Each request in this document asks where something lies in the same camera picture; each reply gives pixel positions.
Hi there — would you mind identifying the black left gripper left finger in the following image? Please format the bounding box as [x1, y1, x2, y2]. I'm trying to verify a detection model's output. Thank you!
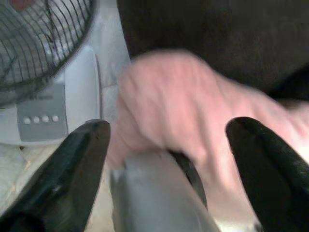
[0, 118, 111, 232]

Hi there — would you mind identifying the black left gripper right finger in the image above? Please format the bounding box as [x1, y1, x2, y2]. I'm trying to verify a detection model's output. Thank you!
[225, 116, 309, 232]

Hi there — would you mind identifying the pink pillow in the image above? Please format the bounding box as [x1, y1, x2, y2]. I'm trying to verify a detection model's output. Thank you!
[106, 49, 309, 224]

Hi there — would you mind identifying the dark brown fabric sofa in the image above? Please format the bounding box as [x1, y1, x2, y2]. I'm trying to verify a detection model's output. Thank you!
[117, 0, 309, 107]

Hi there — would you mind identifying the white fan with black grille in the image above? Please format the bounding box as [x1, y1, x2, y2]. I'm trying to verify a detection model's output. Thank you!
[0, 0, 105, 146]

